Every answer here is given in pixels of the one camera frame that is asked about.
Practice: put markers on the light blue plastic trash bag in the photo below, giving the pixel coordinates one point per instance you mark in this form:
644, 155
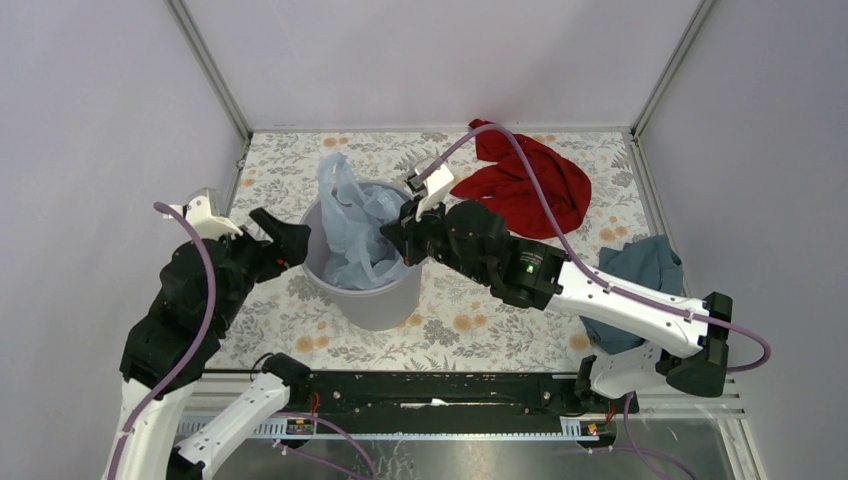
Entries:
352, 213

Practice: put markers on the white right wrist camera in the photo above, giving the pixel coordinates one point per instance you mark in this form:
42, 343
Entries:
430, 182

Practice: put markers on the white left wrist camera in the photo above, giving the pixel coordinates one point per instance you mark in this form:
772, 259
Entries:
202, 212

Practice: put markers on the red cloth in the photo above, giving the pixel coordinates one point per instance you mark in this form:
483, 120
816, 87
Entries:
505, 187

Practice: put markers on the right aluminium frame post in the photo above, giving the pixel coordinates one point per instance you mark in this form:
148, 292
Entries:
690, 34

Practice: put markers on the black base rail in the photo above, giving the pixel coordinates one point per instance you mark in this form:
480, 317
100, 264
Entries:
347, 394

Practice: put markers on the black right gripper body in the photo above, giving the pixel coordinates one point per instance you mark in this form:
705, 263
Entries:
432, 238

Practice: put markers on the grey plastic trash bin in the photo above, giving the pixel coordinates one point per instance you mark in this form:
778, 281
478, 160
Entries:
379, 309

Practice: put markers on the white slotted cable duct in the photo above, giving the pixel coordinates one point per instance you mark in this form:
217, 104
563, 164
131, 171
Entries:
522, 427

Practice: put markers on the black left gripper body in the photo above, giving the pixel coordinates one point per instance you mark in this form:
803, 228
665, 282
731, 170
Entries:
256, 259

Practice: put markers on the left aluminium frame post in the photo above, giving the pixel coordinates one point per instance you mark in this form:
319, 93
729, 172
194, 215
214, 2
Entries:
187, 25

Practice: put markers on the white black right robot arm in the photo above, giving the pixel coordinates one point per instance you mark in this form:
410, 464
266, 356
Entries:
685, 346

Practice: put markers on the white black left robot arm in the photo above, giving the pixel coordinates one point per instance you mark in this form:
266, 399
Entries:
202, 288

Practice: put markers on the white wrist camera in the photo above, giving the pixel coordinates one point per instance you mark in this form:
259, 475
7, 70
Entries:
430, 182
202, 212

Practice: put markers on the aluminium frame post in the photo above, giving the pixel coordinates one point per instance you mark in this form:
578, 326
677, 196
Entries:
690, 34
187, 25

